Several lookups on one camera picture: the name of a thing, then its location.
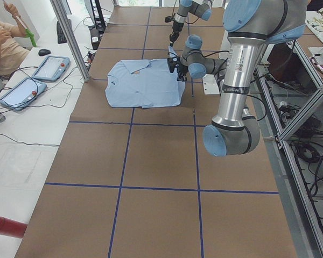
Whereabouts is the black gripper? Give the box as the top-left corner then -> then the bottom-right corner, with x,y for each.
176,62 -> 187,82
169,21 -> 184,47

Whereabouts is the light blue t-shirt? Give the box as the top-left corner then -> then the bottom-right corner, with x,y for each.
105,59 -> 186,108

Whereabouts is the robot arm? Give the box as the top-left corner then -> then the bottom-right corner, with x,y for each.
165,0 -> 213,47
169,1 -> 308,156

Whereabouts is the black keyboard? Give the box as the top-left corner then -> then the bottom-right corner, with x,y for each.
56,21 -> 67,44

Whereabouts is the far blue teach pendant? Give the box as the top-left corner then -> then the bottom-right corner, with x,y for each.
31,55 -> 70,82

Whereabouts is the blue teach pendant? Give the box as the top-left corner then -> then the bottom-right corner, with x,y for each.
0,77 -> 47,111
31,55 -> 70,82

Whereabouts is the black computer mouse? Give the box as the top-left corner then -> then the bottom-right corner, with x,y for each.
38,48 -> 51,56

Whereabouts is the near blue teach pendant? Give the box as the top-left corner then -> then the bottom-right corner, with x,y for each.
0,77 -> 47,111

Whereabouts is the seated person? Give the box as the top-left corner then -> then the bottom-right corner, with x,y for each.
0,2 -> 30,77

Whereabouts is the red cylinder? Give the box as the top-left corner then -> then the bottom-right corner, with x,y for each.
0,216 -> 27,239

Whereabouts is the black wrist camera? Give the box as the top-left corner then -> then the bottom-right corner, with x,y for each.
165,16 -> 174,23
167,57 -> 179,73

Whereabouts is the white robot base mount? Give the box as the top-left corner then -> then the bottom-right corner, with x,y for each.
202,74 -> 220,95

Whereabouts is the aluminium frame rack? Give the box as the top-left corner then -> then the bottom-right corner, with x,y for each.
251,34 -> 323,257

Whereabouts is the aluminium frame post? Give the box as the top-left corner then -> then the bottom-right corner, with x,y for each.
50,0 -> 89,82

